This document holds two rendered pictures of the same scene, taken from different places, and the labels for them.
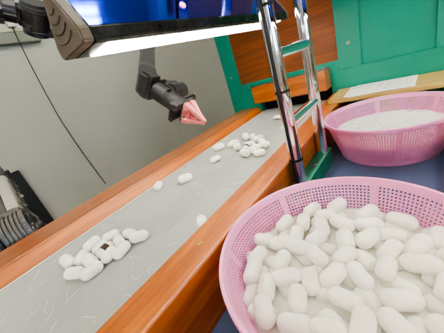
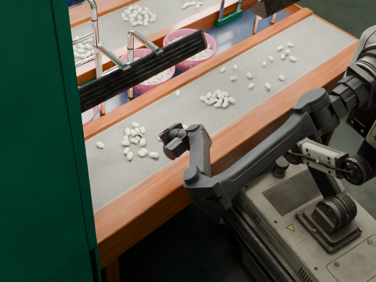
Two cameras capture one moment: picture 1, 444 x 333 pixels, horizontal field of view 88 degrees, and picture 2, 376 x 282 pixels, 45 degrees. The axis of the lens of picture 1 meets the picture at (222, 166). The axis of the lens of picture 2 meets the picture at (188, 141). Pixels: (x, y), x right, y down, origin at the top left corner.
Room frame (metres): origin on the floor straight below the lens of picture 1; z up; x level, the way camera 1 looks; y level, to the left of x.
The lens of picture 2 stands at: (1.87, 0.05, 2.13)
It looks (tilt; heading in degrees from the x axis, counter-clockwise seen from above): 48 degrees down; 177
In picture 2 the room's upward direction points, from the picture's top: 7 degrees clockwise
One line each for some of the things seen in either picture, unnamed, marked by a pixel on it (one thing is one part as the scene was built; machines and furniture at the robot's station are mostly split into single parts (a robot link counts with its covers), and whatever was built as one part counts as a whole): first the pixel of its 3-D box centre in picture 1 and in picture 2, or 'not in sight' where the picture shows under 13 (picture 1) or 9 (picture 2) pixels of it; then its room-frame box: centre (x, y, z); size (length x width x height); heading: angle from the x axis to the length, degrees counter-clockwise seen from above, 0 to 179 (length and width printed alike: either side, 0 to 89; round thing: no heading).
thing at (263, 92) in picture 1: (288, 87); not in sight; (0.93, -0.35, 0.83); 0.30 x 0.06 x 0.07; 45
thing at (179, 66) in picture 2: not in sight; (189, 52); (-0.02, 0.11, 0.72); 0.27 x 0.27 x 0.10
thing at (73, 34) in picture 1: (211, 13); (140, 66); (0.57, -0.08, 1.08); 0.62 x 0.08 x 0.07; 135
